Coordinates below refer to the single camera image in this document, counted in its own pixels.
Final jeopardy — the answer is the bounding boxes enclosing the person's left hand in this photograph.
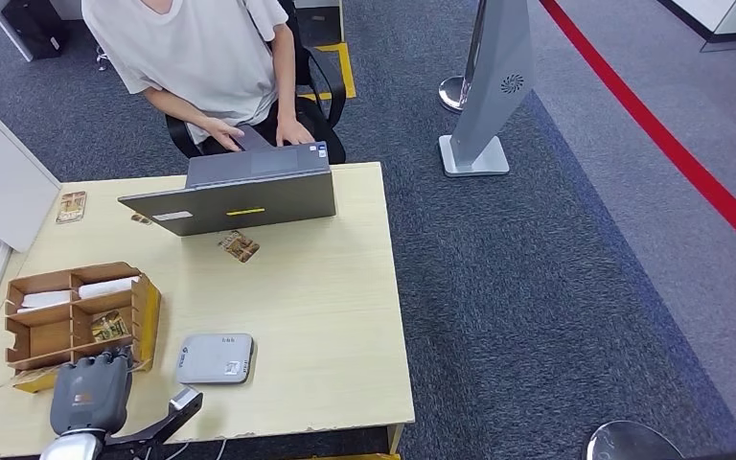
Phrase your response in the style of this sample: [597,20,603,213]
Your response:
[275,116,316,148]

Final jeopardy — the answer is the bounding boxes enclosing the person's right hand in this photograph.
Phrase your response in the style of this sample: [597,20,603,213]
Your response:
[199,116,246,153]

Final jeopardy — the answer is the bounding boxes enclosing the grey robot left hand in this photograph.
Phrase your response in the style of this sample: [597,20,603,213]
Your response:
[49,347,134,438]

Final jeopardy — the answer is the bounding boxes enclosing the wooden organizer box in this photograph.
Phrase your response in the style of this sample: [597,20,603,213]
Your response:
[3,261,162,395]

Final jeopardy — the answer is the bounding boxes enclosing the gold printed card sleeve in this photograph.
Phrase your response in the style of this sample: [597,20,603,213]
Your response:
[11,368,59,390]

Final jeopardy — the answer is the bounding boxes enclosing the person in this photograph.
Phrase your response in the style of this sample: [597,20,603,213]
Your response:
[80,0,318,153]

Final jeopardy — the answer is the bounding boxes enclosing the white card stack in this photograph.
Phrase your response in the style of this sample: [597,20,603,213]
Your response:
[78,276,141,301]
[17,289,72,315]

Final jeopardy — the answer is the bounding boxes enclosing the dark phone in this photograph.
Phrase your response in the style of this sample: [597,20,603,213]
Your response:
[233,124,275,152]

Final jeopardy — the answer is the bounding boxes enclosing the black office chair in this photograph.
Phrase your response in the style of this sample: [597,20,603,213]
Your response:
[164,0,348,165]

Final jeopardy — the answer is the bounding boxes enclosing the grey laptop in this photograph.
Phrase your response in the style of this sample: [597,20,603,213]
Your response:
[117,140,338,238]

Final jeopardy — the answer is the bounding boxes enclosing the yellow floor tape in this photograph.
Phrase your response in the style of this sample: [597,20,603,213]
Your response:
[302,41,357,103]
[298,452,403,460]

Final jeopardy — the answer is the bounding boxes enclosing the white table leg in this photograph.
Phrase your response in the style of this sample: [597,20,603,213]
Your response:
[298,0,346,44]

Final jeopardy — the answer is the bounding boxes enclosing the chrome stanchion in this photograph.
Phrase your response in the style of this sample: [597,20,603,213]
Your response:
[437,0,489,116]

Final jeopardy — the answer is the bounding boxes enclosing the grey kiosk stand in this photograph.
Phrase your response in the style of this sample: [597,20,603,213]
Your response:
[437,0,537,178]

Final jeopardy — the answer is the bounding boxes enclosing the black box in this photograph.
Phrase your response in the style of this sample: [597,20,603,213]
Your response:
[0,0,71,61]

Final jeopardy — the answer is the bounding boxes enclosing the white desk panel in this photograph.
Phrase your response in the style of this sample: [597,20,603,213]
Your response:
[0,0,35,63]

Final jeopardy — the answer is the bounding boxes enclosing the red floor tape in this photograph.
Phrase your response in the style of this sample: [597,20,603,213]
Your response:
[538,0,736,269]

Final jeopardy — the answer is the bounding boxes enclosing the chrome dome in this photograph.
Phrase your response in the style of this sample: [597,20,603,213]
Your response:
[585,420,687,460]

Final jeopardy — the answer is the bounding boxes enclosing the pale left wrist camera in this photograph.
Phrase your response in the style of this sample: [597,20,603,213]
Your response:
[168,385,205,414]

